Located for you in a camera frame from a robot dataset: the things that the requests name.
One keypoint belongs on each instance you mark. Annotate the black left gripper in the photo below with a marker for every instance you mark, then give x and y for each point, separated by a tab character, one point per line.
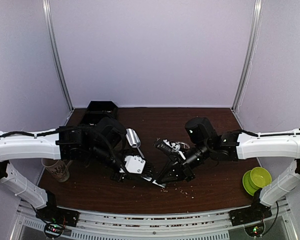
130	176

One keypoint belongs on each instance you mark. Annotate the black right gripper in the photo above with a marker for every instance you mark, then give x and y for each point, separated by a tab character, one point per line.
178	174

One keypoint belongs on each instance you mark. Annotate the silver metal scoop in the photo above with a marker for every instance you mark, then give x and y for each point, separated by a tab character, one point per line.
134	140

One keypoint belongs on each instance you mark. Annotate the black three-compartment candy tray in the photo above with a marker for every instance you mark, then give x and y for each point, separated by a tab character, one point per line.
97	110

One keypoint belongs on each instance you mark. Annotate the silver metal jar lid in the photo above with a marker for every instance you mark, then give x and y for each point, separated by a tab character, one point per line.
162	185

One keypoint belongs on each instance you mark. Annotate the clear plastic jar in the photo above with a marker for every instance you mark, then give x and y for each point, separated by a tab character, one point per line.
184	145

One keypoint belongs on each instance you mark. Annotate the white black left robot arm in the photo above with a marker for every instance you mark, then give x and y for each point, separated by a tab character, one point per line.
104	141

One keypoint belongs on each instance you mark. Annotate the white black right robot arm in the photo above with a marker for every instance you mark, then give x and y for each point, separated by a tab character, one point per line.
232	146

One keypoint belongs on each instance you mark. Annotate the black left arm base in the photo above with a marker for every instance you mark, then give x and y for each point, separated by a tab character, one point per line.
56	219

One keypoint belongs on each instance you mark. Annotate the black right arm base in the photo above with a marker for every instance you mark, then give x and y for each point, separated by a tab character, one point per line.
253	216

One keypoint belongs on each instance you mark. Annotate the green saucer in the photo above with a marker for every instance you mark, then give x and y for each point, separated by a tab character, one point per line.
248	184

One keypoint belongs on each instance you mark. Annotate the green bowl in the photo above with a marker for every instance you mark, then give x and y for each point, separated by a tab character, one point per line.
259	177

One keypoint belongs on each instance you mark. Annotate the beige patterned ceramic mug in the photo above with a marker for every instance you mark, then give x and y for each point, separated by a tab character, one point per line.
57	168

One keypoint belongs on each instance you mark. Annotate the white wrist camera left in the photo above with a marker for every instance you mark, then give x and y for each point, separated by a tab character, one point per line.
134	164

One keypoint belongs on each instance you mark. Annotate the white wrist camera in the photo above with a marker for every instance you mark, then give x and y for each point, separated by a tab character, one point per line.
169	147
134	164

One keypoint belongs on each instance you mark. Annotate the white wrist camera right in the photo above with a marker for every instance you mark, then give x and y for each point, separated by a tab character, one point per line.
169	147

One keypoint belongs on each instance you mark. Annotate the aluminium corner post right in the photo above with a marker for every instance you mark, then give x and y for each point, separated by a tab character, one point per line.
251	48

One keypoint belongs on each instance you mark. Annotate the aluminium corner post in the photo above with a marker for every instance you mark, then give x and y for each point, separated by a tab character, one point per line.
251	48
55	53

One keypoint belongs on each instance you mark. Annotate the aluminium corner post left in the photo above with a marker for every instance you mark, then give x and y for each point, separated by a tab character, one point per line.
55	53

